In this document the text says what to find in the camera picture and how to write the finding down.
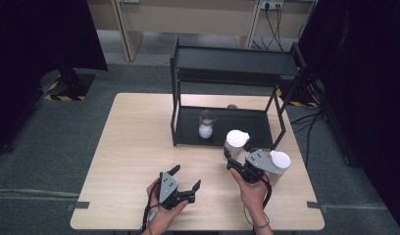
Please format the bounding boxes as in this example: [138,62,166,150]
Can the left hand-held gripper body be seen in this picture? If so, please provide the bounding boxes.
[158,170,196,211]

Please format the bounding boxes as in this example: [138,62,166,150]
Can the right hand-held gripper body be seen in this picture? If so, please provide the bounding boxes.
[234,149,280,184]

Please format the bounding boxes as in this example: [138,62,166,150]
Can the white-lid jar with white powder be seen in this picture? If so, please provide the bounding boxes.
[223,129,251,162]

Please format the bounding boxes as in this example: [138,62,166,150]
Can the white-lid jar with brown contents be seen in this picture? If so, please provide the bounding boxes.
[268,150,292,187]

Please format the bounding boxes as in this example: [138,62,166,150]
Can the glass jar with metal lid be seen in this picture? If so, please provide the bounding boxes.
[197,110,218,140]

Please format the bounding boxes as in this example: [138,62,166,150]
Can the black metal shelf rack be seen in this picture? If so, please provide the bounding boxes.
[170,37,309,151]

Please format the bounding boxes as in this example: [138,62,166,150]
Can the person's left hand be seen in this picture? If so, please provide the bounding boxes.
[145,177,191,231]

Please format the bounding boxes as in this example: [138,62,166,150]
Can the person's right hand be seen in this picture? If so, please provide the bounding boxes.
[228,167,273,213]

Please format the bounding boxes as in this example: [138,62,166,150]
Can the thin wrist band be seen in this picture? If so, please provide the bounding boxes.
[252,219,271,229]

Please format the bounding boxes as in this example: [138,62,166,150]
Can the grey floor tape strip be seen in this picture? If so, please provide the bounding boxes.
[306,201,329,211]
[66,201,90,212]

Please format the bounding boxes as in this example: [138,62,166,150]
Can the tall black curtain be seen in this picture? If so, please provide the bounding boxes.
[297,0,400,231]

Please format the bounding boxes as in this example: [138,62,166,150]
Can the stand base with hazard tape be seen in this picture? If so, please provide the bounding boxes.
[40,67,96,102]

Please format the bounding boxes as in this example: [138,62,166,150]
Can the wide beige desk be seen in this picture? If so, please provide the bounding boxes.
[86,0,259,63]

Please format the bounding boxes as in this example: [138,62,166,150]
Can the large black curtain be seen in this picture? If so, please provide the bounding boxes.
[0,0,108,155]

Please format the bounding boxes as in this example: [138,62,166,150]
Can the left hand-held gripper cable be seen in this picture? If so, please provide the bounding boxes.
[140,185,162,234]

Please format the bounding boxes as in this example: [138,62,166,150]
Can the hand-held gripper cable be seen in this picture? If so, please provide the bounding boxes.
[140,185,162,234]
[260,174,274,211]

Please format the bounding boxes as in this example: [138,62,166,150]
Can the right hand-held gripper cable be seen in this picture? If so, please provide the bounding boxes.
[260,174,274,211]

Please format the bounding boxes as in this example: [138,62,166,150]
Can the bundle of black floor cables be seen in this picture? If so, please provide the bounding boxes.
[287,72,325,167]

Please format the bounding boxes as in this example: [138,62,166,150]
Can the thin white floor cable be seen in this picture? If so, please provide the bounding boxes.
[137,40,173,66]

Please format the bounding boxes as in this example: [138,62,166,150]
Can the black power cable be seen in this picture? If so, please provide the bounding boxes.
[275,6,285,52]
[264,6,280,50]

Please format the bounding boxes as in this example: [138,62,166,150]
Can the white wall socket with plugs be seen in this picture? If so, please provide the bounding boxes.
[260,0,284,10]

